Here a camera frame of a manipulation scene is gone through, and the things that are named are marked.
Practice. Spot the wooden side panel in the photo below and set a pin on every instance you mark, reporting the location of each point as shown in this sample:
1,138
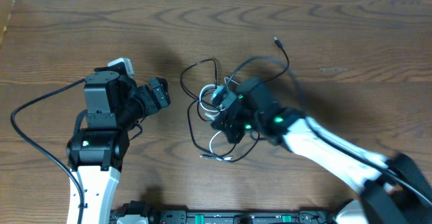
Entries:
5,14

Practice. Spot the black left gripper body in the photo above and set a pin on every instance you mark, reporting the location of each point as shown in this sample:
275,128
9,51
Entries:
147,100

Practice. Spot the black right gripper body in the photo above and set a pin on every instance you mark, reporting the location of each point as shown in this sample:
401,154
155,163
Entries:
238,127

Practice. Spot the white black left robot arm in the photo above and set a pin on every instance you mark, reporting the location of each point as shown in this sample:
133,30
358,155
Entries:
115,105

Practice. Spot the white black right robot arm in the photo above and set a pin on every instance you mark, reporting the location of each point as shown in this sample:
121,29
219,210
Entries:
391,190

